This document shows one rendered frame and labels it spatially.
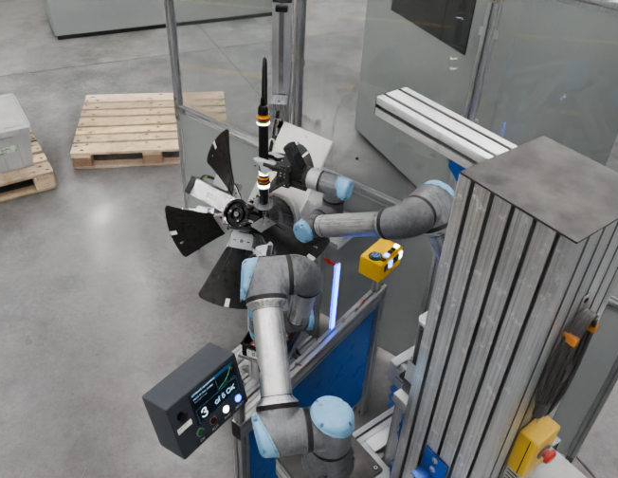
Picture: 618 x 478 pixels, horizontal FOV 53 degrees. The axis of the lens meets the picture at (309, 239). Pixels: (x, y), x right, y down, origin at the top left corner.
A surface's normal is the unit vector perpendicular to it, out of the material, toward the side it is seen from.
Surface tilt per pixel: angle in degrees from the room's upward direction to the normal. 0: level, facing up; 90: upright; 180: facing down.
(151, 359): 0
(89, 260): 0
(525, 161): 0
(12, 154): 95
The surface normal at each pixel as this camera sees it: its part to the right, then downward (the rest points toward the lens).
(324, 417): 0.17, -0.79
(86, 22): 0.42, 0.58
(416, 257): -0.62, 0.47
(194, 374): -0.16, -0.86
